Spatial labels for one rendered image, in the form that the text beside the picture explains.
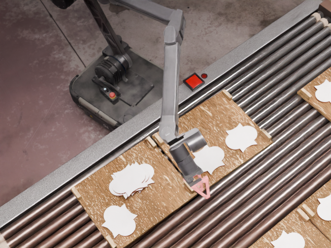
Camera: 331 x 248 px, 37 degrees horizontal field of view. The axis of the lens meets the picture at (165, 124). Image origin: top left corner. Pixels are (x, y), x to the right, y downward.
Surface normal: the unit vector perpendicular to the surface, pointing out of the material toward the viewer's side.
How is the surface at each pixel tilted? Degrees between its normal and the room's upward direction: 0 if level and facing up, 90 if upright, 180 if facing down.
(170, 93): 14
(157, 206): 0
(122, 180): 0
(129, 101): 0
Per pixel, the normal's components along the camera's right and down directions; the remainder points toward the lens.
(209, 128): -0.05, -0.52
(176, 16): -0.22, -0.32
